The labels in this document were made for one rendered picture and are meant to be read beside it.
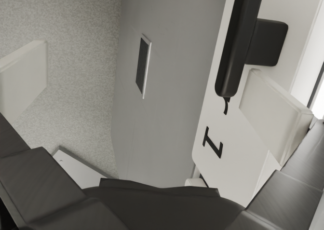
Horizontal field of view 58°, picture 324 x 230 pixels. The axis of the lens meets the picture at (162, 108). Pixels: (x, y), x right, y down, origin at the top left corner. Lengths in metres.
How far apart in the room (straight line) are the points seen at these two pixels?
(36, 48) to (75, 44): 0.92
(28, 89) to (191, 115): 0.24
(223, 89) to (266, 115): 0.03
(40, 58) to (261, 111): 0.13
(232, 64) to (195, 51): 0.19
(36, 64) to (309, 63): 0.16
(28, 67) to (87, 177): 1.16
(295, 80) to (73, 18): 0.94
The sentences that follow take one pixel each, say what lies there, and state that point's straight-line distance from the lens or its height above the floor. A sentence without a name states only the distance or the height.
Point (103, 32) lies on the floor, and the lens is 1.09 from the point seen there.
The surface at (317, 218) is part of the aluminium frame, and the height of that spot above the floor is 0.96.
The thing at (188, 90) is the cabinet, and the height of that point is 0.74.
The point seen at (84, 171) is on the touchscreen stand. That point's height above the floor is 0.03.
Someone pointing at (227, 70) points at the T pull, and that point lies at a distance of 0.19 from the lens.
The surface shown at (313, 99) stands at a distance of 0.21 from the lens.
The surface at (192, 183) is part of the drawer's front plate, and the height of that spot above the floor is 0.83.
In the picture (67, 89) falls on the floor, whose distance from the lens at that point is 1.15.
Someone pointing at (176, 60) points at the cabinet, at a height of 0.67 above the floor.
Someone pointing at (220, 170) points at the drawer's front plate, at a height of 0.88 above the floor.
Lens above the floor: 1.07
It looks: 60 degrees down
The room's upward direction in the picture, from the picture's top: 149 degrees clockwise
